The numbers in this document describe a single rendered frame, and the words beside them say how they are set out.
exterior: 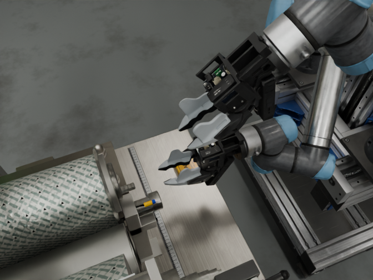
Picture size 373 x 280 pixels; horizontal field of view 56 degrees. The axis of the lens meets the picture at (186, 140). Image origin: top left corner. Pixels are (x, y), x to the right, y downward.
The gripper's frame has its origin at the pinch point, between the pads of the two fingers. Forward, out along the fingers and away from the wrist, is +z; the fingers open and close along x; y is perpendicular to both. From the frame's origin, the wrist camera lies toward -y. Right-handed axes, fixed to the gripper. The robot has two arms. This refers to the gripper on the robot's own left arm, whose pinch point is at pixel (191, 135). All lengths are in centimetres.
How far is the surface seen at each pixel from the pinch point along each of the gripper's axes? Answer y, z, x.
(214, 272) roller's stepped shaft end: 4.5, 4.5, 23.1
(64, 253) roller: 9.1, 28.2, 7.5
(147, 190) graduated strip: -29.0, 33.6, -15.4
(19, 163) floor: -60, 137, -110
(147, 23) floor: -135, 47, -209
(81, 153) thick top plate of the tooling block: -9.9, 36.2, -26.4
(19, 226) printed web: 17.1, 27.6, 3.1
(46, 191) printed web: 14.9, 22.0, -0.4
